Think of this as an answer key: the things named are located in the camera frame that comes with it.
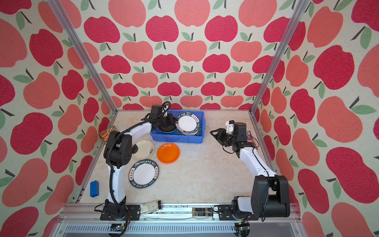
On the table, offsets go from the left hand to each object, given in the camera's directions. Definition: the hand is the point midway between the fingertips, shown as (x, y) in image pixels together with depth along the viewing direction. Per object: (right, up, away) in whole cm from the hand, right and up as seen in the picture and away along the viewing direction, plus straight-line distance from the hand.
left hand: (180, 120), depth 99 cm
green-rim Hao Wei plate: (+5, -3, +3) cm, 7 cm away
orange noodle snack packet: (-55, -11, +5) cm, 56 cm away
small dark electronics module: (+13, -46, -27) cm, 55 cm away
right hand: (+22, -8, -14) cm, 27 cm away
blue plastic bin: (-4, -12, +4) cm, 13 cm away
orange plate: (-8, -22, -3) cm, 24 cm away
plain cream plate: (-23, -20, -1) cm, 31 cm away
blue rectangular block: (-47, -39, -18) cm, 63 cm away
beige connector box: (-14, -45, -26) cm, 54 cm away
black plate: (-11, -7, +8) cm, 15 cm away
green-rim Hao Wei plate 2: (-21, -33, -13) cm, 41 cm away
